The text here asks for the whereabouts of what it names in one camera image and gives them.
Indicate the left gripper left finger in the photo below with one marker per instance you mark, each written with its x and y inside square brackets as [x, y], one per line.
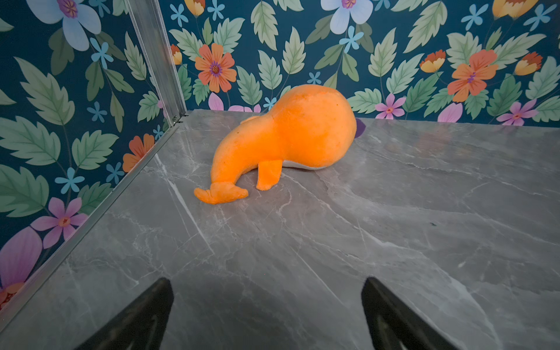
[140, 325]

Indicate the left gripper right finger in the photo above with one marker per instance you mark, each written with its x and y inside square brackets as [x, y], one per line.
[394, 325]

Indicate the orange plush toy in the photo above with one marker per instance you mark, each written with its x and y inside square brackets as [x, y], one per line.
[311, 127]

